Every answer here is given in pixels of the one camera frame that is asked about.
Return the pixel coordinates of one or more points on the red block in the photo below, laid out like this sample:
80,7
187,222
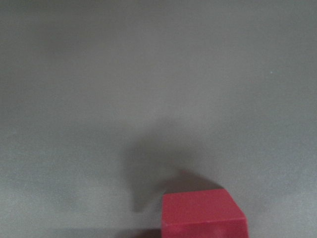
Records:
202,214

